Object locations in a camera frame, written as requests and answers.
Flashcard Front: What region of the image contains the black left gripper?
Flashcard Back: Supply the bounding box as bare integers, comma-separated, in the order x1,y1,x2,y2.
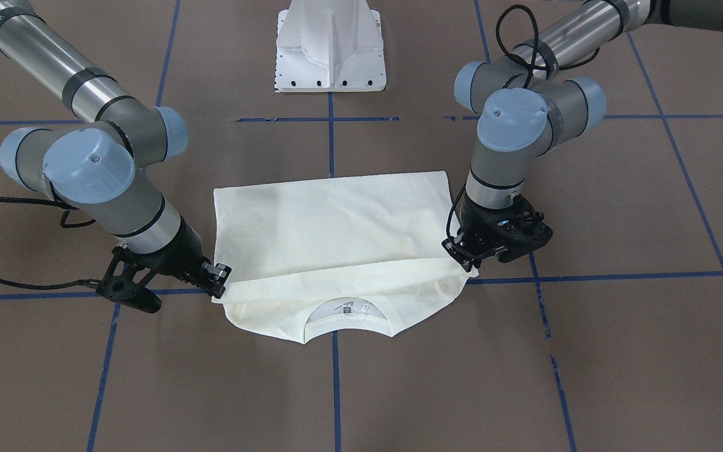
442,188,554,272

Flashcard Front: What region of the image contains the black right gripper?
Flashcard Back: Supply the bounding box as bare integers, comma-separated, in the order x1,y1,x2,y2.
97,235,232,313

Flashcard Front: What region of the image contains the cream long-sleeve cat shirt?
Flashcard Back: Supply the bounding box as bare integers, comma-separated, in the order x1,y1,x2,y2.
213,171,478,344

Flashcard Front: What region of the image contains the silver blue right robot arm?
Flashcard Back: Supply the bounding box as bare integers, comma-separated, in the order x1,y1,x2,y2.
0,1,230,313

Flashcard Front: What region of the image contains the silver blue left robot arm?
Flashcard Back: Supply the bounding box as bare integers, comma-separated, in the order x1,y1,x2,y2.
442,1,723,272

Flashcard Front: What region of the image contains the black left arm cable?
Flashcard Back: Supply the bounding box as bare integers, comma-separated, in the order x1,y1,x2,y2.
495,5,601,82

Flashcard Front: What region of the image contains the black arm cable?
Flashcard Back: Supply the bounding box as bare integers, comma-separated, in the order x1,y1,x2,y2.
495,5,601,82
0,196,111,291

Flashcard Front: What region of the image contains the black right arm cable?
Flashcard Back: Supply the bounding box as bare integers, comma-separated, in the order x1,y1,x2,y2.
0,196,111,291

